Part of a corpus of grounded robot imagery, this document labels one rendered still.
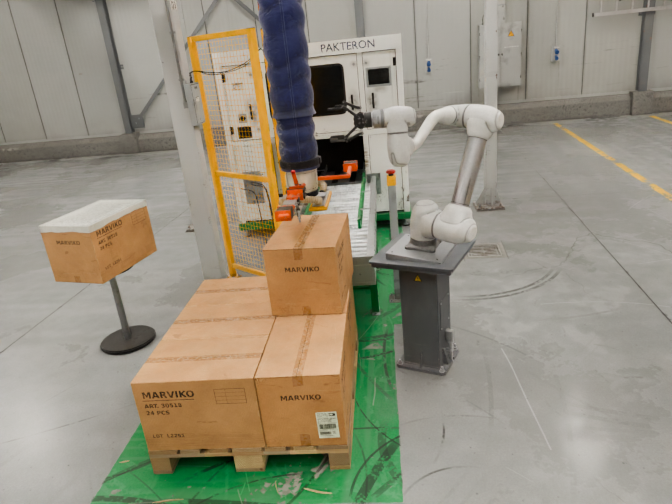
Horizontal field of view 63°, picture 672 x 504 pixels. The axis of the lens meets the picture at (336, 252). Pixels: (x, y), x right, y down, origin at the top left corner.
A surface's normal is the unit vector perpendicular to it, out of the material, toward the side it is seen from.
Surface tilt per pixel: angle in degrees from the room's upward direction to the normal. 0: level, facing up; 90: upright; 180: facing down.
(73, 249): 90
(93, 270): 90
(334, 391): 90
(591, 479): 0
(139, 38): 90
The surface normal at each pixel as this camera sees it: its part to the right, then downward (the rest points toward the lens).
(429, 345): -0.46, 0.36
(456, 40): -0.14, 0.36
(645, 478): -0.10, -0.93
